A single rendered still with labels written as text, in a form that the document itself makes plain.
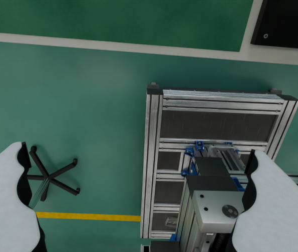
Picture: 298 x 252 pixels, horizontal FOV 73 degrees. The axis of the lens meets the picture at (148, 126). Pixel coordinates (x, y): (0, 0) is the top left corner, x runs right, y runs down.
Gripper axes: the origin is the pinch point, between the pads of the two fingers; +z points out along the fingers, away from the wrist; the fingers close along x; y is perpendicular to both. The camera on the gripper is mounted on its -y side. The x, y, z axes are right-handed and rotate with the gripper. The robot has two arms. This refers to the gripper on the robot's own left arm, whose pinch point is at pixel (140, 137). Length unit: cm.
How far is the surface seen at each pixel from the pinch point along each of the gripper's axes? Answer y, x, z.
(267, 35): -4.1, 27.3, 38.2
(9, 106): 50, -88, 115
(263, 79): 25, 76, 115
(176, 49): -0.1, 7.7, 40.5
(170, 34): -3.1, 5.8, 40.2
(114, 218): 161, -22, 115
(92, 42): -0.6, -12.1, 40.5
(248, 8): -9.3, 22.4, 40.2
